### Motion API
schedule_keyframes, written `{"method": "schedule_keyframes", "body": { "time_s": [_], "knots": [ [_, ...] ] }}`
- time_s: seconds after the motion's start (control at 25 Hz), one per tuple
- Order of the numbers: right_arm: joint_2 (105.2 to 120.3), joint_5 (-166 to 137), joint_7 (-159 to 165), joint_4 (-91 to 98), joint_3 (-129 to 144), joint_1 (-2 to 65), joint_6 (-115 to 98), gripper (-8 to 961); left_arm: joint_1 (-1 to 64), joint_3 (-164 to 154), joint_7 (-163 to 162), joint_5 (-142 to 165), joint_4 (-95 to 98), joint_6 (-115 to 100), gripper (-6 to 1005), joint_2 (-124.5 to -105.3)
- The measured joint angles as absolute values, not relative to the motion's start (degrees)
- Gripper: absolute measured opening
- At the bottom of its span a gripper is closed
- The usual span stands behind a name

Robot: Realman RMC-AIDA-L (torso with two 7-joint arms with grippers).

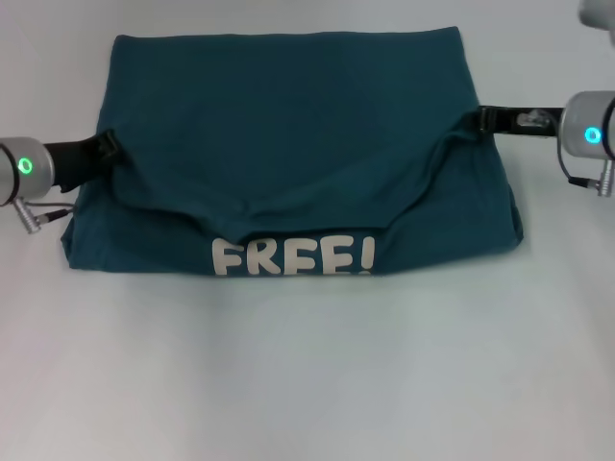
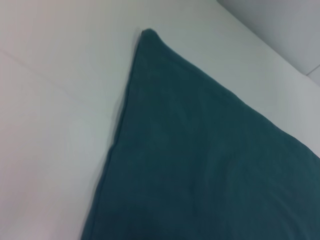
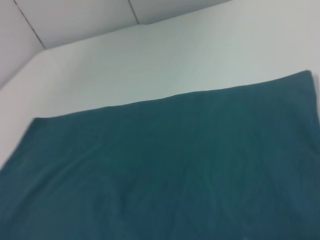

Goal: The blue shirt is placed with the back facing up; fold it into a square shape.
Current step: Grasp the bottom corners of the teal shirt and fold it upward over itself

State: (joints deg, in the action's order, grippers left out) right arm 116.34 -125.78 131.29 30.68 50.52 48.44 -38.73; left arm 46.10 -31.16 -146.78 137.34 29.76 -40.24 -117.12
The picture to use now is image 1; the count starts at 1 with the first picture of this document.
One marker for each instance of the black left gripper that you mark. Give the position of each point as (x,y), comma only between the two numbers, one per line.
(77,158)

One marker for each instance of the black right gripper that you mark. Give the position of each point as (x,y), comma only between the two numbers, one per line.
(528,121)

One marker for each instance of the teal blue t-shirt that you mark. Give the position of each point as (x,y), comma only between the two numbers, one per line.
(288,158)

